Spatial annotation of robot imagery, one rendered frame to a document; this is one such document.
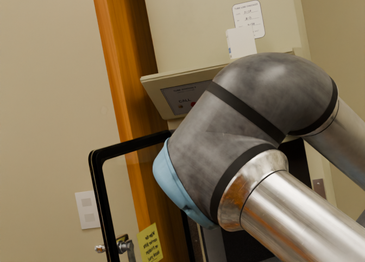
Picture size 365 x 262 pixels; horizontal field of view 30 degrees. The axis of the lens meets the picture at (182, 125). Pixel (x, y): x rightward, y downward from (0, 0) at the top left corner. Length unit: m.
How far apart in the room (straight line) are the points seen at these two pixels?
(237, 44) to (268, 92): 0.56
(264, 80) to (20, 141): 1.45
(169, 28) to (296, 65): 0.68
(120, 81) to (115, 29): 0.11
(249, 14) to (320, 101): 0.61
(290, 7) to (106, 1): 0.38
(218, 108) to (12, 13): 1.43
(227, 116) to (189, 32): 0.69
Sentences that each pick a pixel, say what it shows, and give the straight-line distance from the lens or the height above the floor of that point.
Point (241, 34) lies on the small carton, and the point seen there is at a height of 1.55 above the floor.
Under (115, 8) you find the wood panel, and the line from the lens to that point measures 1.49.
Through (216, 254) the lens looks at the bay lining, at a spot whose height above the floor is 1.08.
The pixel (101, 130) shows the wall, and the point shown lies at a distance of 2.05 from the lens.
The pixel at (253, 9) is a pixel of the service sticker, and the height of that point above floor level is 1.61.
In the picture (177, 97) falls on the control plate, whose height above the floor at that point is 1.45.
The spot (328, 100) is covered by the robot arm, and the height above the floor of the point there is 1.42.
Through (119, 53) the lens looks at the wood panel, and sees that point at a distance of 1.46.
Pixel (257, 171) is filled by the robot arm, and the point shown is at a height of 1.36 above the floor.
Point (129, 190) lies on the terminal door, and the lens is 1.33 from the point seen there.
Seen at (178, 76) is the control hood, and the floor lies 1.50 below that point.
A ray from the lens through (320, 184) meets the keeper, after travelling 1.45.
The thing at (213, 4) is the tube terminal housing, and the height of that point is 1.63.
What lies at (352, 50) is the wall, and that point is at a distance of 1.85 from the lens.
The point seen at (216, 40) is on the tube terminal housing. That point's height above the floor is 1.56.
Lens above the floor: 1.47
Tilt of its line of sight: 3 degrees down
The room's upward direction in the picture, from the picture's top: 10 degrees counter-clockwise
